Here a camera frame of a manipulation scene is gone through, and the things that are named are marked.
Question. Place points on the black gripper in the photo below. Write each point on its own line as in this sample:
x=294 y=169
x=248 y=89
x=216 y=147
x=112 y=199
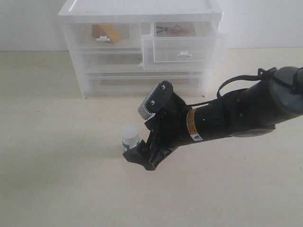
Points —
x=168 y=127

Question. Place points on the white pill bottle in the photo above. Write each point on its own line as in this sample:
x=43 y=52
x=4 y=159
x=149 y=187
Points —
x=130 y=137

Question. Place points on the yellow cheese wedge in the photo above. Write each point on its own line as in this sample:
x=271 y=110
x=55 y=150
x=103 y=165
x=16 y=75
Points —
x=106 y=33

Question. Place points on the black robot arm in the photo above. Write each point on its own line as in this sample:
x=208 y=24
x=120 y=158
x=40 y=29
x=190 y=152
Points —
x=275 y=97

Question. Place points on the bottom wide clear drawer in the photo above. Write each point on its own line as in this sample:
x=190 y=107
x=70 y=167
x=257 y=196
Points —
x=187 y=85

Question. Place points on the wide clear drawer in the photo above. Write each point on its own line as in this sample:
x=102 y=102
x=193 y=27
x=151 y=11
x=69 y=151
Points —
x=97 y=62
x=187 y=85

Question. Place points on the white plastic drawer cabinet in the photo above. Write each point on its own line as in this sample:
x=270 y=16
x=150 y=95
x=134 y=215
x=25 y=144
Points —
x=144 y=12

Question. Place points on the middle wide clear drawer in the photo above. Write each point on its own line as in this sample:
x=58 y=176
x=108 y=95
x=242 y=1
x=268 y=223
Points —
x=97 y=62

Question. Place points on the object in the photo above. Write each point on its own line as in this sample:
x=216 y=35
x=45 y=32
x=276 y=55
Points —
x=174 y=31

